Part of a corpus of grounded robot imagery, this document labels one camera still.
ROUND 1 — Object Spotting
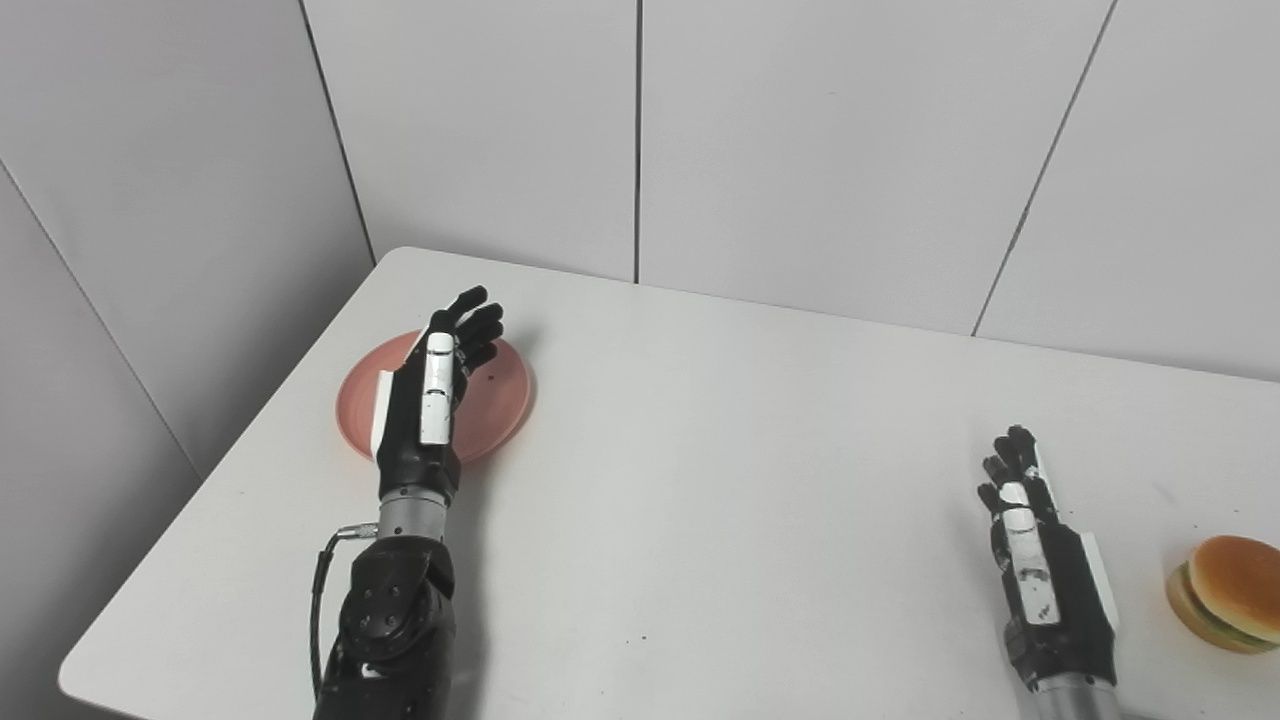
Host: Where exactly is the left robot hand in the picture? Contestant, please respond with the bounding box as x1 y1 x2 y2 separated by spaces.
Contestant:
370 286 505 505

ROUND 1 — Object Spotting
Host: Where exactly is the toy hamburger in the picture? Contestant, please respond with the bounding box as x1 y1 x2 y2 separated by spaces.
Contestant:
1165 535 1280 655

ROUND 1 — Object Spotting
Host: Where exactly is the pink plate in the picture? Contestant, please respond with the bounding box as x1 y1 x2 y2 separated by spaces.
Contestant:
335 330 534 465

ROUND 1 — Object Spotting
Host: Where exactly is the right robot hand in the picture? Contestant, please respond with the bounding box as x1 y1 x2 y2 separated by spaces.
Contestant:
977 425 1120 693

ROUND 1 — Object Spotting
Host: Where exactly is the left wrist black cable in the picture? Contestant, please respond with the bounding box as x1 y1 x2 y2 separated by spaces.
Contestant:
309 523 380 698

